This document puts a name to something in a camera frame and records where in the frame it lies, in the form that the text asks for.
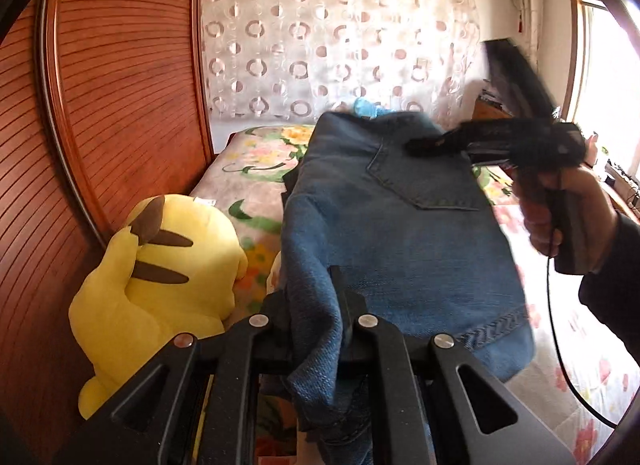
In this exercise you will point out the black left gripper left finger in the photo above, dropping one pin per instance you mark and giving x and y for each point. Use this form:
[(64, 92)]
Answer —
[(264, 340)]

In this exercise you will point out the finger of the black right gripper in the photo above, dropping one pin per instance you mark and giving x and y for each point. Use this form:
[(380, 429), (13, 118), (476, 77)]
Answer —
[(431, 147), (467, 133)]

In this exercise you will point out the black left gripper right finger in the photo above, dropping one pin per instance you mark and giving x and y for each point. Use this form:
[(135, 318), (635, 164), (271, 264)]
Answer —
[(363, 334)]

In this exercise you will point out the blue denim jeans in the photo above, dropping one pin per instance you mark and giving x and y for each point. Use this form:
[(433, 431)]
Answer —
[(416, 238)]

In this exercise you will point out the dark sleeved right forearm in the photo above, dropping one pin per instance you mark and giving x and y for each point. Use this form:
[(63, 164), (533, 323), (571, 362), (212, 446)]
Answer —
[(612, 292)]

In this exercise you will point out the person's right hand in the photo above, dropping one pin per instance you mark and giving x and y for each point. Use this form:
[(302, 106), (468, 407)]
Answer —
[(568, 216)]

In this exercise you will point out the wooden framed window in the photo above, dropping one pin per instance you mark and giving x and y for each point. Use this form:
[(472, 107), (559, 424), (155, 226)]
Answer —
[(603, 92)]

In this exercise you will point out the small blue toy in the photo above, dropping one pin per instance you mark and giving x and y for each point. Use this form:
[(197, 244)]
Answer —
[(367, 109)]

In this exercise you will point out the yellow Pikachu plush toy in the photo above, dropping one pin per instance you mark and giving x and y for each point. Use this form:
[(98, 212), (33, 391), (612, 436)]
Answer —
[(170, 270)]

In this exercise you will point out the beige window curtain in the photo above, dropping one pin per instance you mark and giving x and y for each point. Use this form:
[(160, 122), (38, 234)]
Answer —
[(531, 12)]

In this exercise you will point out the white circle pattern curtain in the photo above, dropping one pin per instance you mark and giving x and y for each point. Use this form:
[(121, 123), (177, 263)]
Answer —
[(292, 60)]

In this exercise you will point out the floral bed sheet mattress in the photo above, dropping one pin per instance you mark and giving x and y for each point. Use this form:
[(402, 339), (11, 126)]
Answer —
[(581, 369)]

